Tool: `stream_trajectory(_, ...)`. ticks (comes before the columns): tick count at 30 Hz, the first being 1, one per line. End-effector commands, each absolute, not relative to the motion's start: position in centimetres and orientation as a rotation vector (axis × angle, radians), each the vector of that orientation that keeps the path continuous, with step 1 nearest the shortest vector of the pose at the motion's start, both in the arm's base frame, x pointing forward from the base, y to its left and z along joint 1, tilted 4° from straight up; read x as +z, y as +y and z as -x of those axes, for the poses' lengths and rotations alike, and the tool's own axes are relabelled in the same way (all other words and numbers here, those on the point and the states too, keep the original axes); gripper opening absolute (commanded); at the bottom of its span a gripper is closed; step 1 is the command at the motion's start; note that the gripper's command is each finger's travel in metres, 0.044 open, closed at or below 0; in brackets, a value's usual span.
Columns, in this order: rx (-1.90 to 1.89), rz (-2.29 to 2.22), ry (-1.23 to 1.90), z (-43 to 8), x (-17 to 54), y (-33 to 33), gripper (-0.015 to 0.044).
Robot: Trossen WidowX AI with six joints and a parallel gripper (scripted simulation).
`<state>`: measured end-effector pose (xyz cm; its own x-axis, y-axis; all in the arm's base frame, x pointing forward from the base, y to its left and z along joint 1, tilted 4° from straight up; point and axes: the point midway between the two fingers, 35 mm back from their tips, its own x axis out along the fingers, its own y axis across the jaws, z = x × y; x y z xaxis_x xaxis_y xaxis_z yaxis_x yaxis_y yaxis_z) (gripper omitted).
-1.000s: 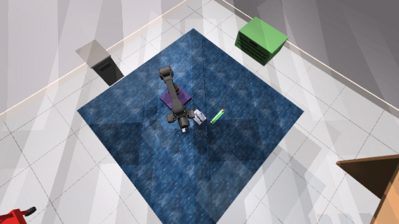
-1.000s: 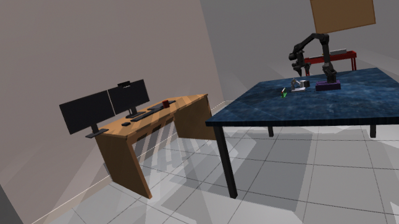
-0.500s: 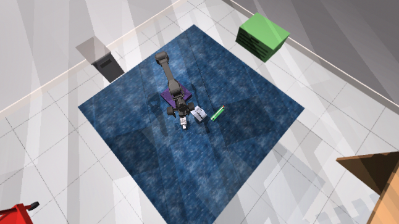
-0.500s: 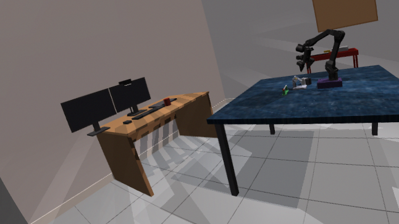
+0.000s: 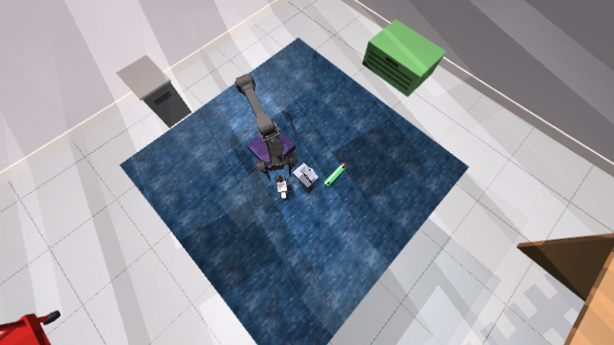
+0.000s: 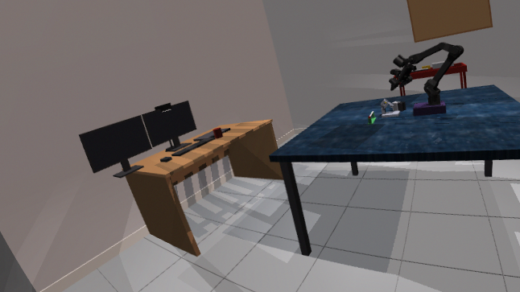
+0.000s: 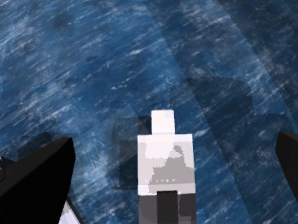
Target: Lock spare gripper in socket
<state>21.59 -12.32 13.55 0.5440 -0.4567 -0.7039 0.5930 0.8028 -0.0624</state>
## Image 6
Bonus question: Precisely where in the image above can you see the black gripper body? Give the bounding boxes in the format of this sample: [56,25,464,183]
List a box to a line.
[389,70,413,87]

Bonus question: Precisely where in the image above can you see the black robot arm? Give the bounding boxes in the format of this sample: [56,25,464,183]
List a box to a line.
[393,42,464,105]

